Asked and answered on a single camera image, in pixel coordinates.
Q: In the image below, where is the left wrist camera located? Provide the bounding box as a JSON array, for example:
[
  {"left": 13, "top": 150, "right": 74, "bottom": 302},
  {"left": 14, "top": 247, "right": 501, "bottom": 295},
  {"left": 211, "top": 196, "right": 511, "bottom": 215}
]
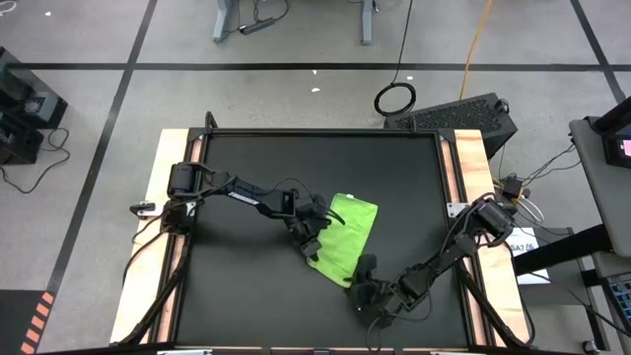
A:
[{"left": 300, "top": 238, "right": 325, "bottom": 261}]

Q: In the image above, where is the backlit keyboard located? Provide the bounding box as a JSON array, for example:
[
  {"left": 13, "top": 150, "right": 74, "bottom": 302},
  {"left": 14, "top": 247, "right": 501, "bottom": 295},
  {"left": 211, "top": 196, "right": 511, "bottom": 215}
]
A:
[{"left": 606, "top": 273, "right": 631, "bottom": 337}]

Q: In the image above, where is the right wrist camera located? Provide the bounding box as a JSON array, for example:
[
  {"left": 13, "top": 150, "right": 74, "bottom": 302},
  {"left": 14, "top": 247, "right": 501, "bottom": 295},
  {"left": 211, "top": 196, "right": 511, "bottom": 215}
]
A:
[{"left": 355, "top": 252, "right": 380, "bottom": 280}]

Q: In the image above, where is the black power adapter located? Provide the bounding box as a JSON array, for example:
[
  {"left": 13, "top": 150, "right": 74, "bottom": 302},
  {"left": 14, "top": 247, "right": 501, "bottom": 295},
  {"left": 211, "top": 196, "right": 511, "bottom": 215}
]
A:
[{"left": 501, "top": 176, "right": 526, "bottom": 199}]

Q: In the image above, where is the black power strip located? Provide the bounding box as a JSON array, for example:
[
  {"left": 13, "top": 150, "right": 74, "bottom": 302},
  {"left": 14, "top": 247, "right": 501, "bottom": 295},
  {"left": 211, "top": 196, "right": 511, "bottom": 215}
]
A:
[{"left": 238, "top": 17, "right": 276, "bottom": 36}]

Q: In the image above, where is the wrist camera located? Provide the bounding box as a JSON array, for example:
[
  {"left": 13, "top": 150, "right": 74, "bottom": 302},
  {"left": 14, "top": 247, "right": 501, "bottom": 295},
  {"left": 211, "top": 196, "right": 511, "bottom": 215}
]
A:
[
  {"left": 355, "top": 252, "right": 380, "bottom": 280},
  {"left": 300, "top": 238, "right": 325, "bottom": 261}
]

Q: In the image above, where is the grey desk leg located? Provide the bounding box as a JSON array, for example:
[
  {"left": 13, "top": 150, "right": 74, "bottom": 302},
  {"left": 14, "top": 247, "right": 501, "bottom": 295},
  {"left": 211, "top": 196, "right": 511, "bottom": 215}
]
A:
[
  {"left": 212, "top": 0, "right": 236, "bottom": 44},
  {"left": 360, "top": 0, "right": 375, "bottom": 46}
]

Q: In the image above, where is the grey side desk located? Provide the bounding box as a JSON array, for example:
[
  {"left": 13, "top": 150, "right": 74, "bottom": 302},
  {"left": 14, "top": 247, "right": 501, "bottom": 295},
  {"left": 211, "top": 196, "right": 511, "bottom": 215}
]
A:
[{"left": 568, "top": 115, "right": 631, "bottom": 258}]

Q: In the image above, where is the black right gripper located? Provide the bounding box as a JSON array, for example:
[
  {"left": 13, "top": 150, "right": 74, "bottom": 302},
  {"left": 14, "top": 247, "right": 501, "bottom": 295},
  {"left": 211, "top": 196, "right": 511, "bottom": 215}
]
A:
[{"left": 342, "top": 275, "right": 401, "bottom": 322}]

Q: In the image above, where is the large black equipment box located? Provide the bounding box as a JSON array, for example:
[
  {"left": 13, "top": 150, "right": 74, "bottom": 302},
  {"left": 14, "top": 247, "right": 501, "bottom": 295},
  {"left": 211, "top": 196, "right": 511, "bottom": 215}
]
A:
[{"left": 0, "top": 46, "right": 69, "bottom": 130}]

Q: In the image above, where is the black silver clamp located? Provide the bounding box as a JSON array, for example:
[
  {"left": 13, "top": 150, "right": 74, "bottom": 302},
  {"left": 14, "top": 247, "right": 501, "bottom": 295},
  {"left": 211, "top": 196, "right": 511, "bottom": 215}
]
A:
[{"left": 128, "top": 200, "right": 160, "bottom": 219}]

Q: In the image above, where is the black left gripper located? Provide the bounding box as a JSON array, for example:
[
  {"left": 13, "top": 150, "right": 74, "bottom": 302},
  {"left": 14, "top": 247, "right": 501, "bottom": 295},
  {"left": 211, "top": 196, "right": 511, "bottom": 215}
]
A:
[{"left": 289, "top": 193, "right": 347, "bottom": 244}]

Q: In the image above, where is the black perforated computer case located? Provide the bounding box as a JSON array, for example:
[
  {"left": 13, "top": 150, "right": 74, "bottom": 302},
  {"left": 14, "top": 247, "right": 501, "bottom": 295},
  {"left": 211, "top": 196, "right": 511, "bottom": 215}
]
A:
[{"left": 383, "top": 92, "right": 520, "bottom": 160}]

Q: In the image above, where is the silver metal bracket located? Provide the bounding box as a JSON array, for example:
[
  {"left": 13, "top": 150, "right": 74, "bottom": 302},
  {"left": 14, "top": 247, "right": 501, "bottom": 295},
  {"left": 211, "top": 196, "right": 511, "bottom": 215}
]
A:
[{"left": 445, "top": 201, "right": 470, "bottom": 219}]

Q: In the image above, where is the black device with pink screen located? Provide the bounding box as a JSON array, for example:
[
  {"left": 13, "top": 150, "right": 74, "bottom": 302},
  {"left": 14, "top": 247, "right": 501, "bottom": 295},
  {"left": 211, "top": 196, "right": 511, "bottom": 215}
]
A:
[{"left": 585, "top": 96, "right": 631, "bottom": 170}]

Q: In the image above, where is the green microfibre towel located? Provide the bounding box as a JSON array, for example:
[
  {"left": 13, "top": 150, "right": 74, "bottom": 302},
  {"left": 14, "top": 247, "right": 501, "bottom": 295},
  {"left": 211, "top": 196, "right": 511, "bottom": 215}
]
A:
[{"left": 307, "top": 191, "right": 381, "bottom": 290}]

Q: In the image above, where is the black table frame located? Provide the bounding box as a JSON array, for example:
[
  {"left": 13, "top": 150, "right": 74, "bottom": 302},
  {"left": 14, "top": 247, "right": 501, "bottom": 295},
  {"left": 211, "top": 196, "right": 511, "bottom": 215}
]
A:
[{"left": 108, "top": 110, "right": 534, "bottom": 355}]

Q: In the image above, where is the yellow cable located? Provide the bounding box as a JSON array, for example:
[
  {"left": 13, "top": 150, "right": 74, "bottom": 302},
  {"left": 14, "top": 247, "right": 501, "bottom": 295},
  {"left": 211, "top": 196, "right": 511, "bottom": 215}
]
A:
[{"left": 457, "top": 0, "right": 495, "bottom": 101}]

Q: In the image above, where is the black cable with coil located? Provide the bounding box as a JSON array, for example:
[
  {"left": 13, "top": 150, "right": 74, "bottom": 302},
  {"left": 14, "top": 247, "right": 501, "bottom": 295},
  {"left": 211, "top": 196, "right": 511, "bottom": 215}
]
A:
[{"left": 373, "top": 0, "right": 418, "bottom": 118}]

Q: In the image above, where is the white paper label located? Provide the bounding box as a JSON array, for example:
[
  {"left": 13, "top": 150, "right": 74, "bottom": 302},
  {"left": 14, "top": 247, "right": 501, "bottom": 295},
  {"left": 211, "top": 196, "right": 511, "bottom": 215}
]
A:
[{"left": 507, "top": 226, "right": 551, "bottom": 286}]

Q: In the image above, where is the black floor cable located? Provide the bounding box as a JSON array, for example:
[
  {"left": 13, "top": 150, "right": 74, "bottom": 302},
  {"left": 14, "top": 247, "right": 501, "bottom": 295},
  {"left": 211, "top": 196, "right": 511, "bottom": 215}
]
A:
[{"left": 0, "top": 126, "right": 72, "bottom": 195}]

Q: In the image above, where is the small black equipment box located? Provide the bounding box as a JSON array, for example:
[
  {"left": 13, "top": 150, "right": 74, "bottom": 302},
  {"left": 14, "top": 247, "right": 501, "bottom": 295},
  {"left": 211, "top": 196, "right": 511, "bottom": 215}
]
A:
[{"left": 0, "top": 111, "right": 45, "bottom": 167}]

